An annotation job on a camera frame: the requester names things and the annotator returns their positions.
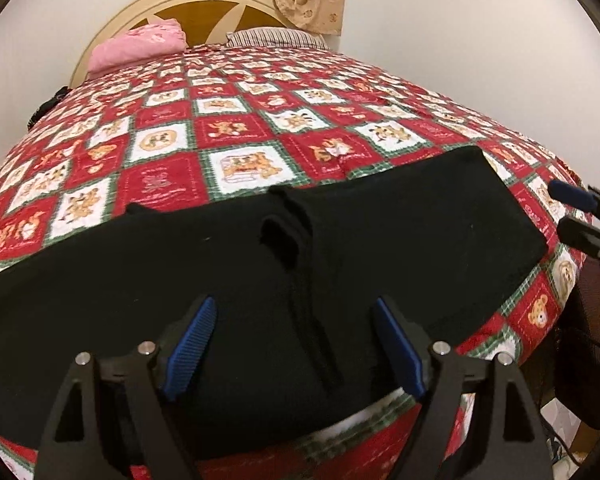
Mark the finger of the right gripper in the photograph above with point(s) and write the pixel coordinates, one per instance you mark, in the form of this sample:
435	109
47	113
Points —
572	196
579	235

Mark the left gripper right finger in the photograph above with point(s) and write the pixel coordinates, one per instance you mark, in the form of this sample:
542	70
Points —
477	419

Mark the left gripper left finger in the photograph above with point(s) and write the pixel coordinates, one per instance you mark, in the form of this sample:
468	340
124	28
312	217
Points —
100	402

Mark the black pants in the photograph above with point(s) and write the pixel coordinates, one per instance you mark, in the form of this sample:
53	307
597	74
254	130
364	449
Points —
294	273

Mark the red checkered teddy bedspread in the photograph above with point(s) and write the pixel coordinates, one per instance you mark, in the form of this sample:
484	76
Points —
213	123

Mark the dark clothes beside bed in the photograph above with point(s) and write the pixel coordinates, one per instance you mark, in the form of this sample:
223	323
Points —
47	106

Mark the striped pillow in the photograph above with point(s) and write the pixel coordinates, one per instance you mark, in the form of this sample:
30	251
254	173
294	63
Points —
275	37

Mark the pink folded blanket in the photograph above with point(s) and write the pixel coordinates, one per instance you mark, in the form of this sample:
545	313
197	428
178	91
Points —
148	41

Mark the cream wooden headboard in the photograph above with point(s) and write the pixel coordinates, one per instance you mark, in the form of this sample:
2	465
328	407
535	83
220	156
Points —
203	21

